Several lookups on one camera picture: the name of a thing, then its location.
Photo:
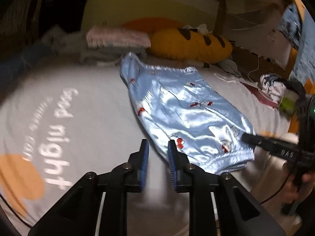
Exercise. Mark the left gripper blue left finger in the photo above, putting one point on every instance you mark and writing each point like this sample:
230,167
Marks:
97,204

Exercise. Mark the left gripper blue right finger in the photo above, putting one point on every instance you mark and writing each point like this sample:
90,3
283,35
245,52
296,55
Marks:
219,204

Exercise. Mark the light blue kitty pants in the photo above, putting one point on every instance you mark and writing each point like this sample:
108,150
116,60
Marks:
179,105

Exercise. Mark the person right hand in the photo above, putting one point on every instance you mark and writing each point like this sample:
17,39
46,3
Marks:
290,193

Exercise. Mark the red tablet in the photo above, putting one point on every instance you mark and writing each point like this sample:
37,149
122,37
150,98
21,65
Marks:
261,97

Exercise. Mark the white black patterned clothes pile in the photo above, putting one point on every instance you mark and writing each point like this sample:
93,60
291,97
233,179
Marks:
273,87

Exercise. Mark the grey cloth beside pillow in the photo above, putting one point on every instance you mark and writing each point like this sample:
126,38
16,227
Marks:
230,67

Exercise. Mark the hanging denim garment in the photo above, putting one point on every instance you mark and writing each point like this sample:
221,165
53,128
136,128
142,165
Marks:
300,34

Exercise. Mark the yellow tiger-striped plush pillow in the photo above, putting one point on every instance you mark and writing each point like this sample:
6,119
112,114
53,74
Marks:
186,44

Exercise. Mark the folded grey sweatpants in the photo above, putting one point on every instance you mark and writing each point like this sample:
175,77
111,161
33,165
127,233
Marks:
107,56

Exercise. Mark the grey-blue crumpled blanket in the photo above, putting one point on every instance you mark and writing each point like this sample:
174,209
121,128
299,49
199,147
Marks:
61,43

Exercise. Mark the folded pink patterned garment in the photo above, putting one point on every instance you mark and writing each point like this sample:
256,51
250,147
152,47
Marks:
98,37

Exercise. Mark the orange pillow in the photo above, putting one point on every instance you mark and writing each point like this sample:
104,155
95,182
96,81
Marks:
151,25

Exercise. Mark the wooden bed frame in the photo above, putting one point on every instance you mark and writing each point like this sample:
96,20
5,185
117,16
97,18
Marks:
258,46

